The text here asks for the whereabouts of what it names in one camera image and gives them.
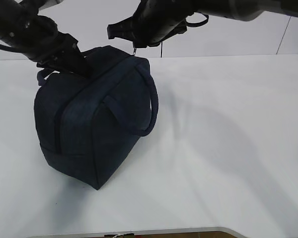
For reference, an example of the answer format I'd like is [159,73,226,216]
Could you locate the dark navy fabric lunch bag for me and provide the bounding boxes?
[34,46,158,190]

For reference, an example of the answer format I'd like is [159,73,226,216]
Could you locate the cable at table edge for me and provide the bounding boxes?
[104,232,135,238]

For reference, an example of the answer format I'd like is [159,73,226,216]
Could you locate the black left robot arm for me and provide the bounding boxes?
[0,0,92,77]

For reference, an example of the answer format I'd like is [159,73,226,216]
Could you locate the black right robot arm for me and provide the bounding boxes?
[107,0,298,48]

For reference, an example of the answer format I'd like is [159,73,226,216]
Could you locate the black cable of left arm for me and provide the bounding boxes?
[0,39,23,54]

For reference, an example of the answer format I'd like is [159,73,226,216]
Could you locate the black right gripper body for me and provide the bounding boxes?
[107,0,189,48]

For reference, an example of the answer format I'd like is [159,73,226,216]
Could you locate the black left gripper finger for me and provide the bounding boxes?
[43,63,86,78]
[57,46,93,78]

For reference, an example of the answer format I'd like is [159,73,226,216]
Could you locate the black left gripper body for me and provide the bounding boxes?
[27,15,78,68]

